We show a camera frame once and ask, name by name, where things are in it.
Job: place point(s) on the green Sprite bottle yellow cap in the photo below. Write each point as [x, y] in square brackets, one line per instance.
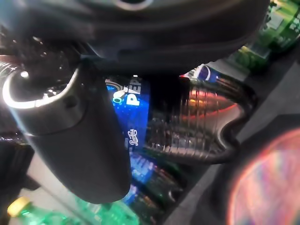
[47, 216]

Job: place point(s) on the Pepsi bottle with paper collar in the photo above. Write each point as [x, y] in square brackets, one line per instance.
[199, 122]

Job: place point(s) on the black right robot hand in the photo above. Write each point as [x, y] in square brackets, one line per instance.
[164, 35]

